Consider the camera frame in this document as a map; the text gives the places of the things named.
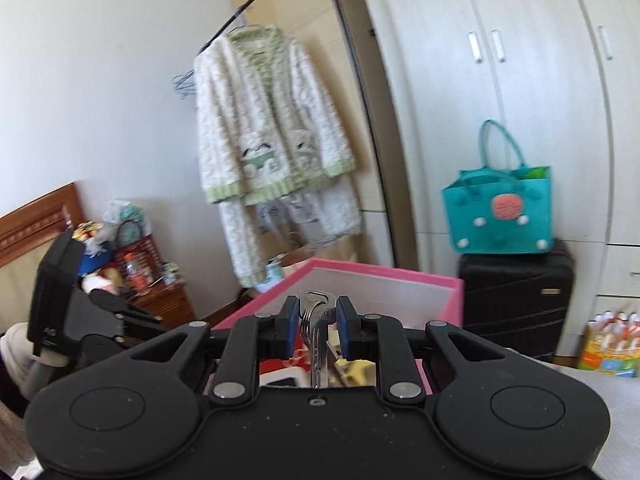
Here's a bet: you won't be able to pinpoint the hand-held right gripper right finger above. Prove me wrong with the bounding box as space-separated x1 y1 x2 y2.
336 296 510 407

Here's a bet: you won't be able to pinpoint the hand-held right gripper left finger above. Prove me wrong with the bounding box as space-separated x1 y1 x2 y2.
127 296 301 407

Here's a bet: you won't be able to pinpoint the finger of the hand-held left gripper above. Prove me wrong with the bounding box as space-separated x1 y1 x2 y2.
90 292 162 323
122 322 168 341

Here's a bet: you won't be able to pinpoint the silver keys bunch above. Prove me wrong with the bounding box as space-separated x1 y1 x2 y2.
299 290 337 390

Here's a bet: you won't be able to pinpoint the beige hair claw clip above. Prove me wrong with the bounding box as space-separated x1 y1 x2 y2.
332 355 376 388

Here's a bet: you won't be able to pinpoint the pink cardboard box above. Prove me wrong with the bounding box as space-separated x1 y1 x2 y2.
210 257 466 393

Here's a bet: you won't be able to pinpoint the person's left forearm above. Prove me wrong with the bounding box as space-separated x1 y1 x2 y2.
0 321 46 391

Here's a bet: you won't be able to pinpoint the red glasses-print cloth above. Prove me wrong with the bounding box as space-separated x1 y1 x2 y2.
259 335 311 376

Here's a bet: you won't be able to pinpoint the wooden nightstand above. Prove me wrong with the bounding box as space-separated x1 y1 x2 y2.
127 280 198 331

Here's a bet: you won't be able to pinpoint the orange drink bottle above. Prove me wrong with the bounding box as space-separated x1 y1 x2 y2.
124 252 151 295

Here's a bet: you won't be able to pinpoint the red woven basket bag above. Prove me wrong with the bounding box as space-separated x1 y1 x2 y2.
114 220 161 281

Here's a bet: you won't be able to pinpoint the wooden headboard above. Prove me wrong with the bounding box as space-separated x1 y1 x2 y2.
0 182 86 321

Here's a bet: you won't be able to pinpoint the brown paper bag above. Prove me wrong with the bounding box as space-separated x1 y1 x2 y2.
270 237 363 273

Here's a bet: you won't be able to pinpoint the white fleece pajama pants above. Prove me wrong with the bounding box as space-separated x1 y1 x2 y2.
217 177 363 288

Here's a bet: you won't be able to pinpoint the black suitcase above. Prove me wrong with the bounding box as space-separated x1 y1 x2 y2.
459 240 576 363

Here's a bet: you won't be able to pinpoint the teal felt handbag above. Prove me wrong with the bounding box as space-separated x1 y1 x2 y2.
441 120 553 255

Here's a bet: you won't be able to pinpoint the white green fleece pajama top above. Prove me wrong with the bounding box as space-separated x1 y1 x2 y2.
192 25 357 206

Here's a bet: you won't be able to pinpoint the colourful bottle pack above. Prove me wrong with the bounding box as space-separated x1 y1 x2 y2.
580 310 640 378

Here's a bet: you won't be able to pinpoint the white wardrobe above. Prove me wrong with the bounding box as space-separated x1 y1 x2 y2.
350 0 640 361

